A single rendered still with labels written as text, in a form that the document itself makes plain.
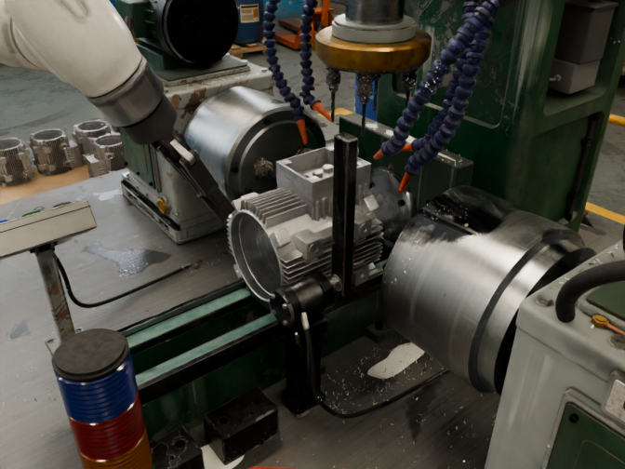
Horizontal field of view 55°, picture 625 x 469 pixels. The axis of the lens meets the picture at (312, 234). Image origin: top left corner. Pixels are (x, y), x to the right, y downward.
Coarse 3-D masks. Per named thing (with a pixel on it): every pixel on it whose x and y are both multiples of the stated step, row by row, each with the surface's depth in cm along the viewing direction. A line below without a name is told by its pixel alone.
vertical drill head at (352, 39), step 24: (360, 0) 87; (384, 0) 87; (336, 24) 91; (360, 24) 89; (384, 24) 89; (408, 24) 89; (336, 48) 88; (360, 48) 86; (384, 48) 86; (408, 48) 87; (336, 72) 96; (360, 72) 89; (384, 72) 88; (408, 72) 96; (360, 96) 92; (408, 96) 98
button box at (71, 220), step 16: (64, 208) 98; (80, 208) 99; (0, 224) 93; (16, 224) 94; (32, 224) 95; (48, 224) 97; (64, 224) 98; (80, 224) 99; (96, 224) 101; (0, 240) 93; (16, 240) 94; (32, 240) 95; (48, 240) 96; (0, 256) 93
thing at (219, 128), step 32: (224, 96) 122; (256, 96) 121; (192, 128) 122; (224, 128) 115; (256, 128) 113; (288, 128) 118; (320, 128) 123; (224, 160) 113; (256, 160) 116; (224, 192) 116; (256, 192) 119
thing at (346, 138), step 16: (336, 144) 81; (352, 144) 79; (336, 160) 82; (352, 160) 80; (336, 176) 83; (352, 176) 82; (336, 192) 84; (352, 192) 83; (336, 208) 85; (352, 208) 85; (336, 224) 87; (352, 224) 86; (336, 240) 88; (352, 240) 87; (336, 256) 89; (352, 256) 89; (336, 272) 91; (336, 288) 90
